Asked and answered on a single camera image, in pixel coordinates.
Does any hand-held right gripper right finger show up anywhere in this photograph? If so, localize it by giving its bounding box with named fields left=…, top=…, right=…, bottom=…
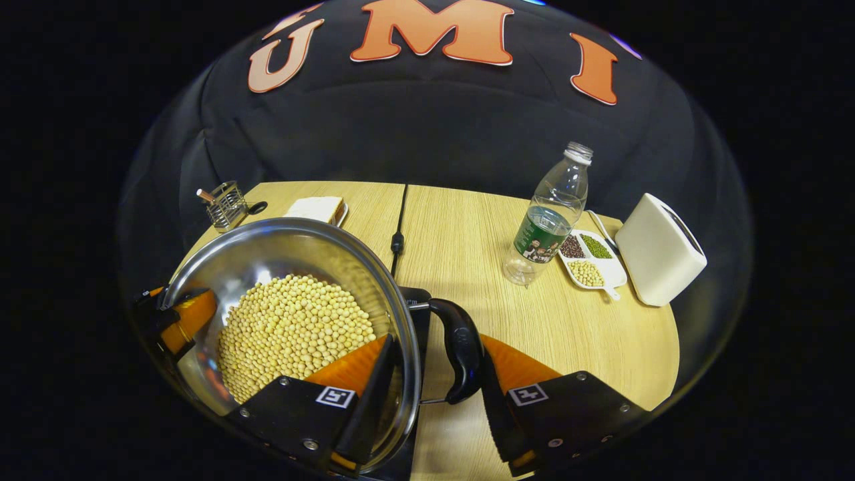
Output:
left=480, top=334, right=650, bottom=478

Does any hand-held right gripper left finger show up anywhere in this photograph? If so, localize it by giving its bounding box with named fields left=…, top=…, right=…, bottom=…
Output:
left=226, top=333, right=396, bottom=474

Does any black induction cooktop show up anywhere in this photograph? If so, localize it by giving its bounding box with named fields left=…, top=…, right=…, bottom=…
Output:
left=361, top=286, right=434, bottom=481

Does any stainless steel pot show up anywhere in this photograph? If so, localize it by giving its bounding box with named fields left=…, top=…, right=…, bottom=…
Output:
left=160, top=217, right=484, bottom=476

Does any pile of soybeans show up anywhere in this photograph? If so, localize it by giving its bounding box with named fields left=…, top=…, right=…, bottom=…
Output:
left=217, top=274, right=377, bottom=404

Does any sandwich with lettuce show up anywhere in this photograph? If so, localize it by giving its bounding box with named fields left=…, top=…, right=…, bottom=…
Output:
left=284, top=196, right=345, bottom=226

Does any small pile of yellow beans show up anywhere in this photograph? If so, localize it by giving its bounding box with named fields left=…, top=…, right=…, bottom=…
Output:
left=568, top=260, right=606, bottom=288

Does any white divided dish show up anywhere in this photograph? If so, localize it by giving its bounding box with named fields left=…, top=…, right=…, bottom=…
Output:
left=556, top=229, right=629, bottom=301

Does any clear plastic water bottle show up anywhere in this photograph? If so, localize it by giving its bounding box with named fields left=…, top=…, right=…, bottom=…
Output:
left=502, top=141, right=594, bottom=287

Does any pile of green mung beans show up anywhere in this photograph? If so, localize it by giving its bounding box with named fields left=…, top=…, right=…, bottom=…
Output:
left=580, top=233, right=613, bottom=260

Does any white spoon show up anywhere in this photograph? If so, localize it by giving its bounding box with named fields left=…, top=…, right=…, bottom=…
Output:
left=586, top=210, right=619, bottom=251

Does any white toaster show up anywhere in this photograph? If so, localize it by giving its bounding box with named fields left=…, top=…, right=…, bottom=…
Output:
left=615, top=193, right=707, bottom=307

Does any metal wire basket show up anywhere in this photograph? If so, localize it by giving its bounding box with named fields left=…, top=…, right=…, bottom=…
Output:
left=204, top=180, right=249, bottom=232

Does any black power cable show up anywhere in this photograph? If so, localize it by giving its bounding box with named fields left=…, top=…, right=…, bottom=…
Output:
left=389, top=184, right=409, bottom=278

